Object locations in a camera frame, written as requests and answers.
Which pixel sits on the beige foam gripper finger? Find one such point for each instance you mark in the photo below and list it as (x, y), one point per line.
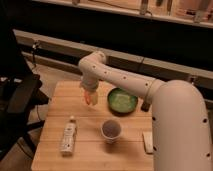
(93, 97)

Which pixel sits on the red orange pepper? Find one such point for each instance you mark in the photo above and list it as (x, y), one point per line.
(87, 97)

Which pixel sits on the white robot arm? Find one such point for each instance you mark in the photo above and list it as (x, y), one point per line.
(180, 126)

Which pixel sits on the green bowl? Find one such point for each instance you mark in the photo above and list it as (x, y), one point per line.
(121, 102)

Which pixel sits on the white paper cup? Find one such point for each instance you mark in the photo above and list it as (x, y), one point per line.
(110, 130)

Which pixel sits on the black rectangular block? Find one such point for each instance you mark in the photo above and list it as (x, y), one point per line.
(145, 106)

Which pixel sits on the white plastic bottle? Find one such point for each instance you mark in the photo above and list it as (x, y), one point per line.
(68, 139)

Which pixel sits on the white sponge block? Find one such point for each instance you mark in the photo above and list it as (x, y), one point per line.
(148, 142)

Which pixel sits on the black office chair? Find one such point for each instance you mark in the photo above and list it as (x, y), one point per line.
(19, 94)

